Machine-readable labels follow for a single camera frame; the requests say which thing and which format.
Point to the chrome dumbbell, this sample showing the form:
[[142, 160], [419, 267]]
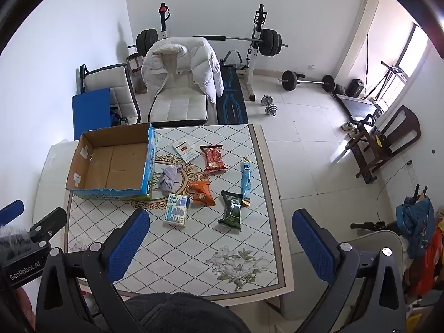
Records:
[[267, 100], [272, 110]]

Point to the orange clothing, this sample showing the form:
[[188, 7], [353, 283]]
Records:
[[430, 263]]

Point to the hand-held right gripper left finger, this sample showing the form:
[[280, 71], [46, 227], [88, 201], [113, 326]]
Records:
[[127, 246]]

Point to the black speaker box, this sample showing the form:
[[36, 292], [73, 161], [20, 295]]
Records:
[[355, 87]]

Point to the dark green snack packet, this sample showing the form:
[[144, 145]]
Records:
[[230, 211]]

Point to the short barbell with black plates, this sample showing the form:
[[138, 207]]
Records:
[[288, 80]]

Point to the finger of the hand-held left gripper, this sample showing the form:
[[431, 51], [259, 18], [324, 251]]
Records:
[[48, 223], [10, 212]]

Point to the orange snack packet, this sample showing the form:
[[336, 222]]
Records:
[[202, 192]]

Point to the lavender crumpled cloth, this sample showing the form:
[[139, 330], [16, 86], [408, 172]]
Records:
[[170, 178]]

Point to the red snack packet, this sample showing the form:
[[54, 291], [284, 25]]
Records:
[[213, 159]]

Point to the white padded chair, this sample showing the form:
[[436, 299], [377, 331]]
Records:
[[114, 83], [180, 109]]

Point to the patterned dining table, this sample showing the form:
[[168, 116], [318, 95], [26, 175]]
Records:
[[194, 249]]

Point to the dark fleece cloth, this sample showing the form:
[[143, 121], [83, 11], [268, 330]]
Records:
[[180, 314]]

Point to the white squat rack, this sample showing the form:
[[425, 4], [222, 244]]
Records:
[[255, 62]]

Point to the white blue tissue pack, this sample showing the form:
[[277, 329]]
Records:
[[176, 211]]

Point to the pair of white shoes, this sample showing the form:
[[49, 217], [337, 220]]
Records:
[[349, 128]]

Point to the open cardboard box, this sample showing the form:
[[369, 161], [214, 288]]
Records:
[[111, 166]]

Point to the brown stool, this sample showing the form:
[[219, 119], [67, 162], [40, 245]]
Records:
[[134, 63]]

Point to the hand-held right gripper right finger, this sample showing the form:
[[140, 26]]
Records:
[[312, 246]]

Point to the white puffer jacket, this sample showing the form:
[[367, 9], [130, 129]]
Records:
[[201, 62]]

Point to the black treadmill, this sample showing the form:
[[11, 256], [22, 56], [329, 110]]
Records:
[[357, 105]]

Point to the grey chair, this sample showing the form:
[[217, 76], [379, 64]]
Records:
[[374, 241]]

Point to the long blue stick packet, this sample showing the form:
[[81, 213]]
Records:
[[247, 180]]

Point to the white flat card pack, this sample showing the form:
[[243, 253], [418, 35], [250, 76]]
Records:
[[185, 151]]

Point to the blue flat board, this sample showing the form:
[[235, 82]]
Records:
[[91, 114]]

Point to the blue jacket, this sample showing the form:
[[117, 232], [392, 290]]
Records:
[[416, 225]]

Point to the black blue exercise mat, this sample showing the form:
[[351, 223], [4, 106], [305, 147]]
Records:
[[231, 104]]

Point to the dark wooden chair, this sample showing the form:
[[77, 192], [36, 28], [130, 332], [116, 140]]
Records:
[[399, 135]]

